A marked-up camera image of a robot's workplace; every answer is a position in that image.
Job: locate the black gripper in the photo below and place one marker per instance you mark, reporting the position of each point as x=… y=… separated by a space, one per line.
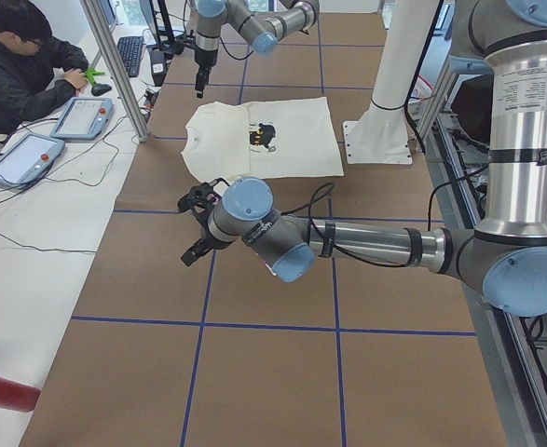
x=204 y=60
x=201 y=243

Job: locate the cream long-sleeve cat shirt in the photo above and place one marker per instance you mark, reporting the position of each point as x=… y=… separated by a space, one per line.
x=267 y=140

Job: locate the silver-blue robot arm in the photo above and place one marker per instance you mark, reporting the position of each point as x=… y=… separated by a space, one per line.
x=277 y=227
x=261 y=31

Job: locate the black power box with label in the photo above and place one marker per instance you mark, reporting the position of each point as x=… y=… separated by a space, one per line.
x=159 y=67

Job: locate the black keyboard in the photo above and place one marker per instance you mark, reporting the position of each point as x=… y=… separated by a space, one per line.
x=130 y=50

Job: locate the black computer mouse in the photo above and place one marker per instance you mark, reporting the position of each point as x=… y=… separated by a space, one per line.
x=99 y=89

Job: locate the green handheld tool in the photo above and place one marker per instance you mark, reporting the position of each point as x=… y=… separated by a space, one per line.
x=91 y=73

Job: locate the far blue teach pendant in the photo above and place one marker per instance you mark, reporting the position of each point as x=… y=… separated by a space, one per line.
x=83 y=118

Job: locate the blue teach pendant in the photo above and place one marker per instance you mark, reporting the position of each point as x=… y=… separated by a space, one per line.
x=29 y=159
x=83 y=118

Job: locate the person in black jacket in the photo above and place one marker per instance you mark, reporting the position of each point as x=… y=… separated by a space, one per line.
x=39 y=72

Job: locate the near blue teach pendant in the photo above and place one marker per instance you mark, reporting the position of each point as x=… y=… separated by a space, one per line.
x=29 y=159

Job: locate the red cylindrical bottle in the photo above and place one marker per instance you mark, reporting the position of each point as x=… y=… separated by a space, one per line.
x=17 y=397

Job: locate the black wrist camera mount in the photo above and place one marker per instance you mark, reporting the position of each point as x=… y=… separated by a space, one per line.
x=201 y=199

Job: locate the aluminium frame post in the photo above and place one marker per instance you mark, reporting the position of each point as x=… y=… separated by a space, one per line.
x=107 y=47

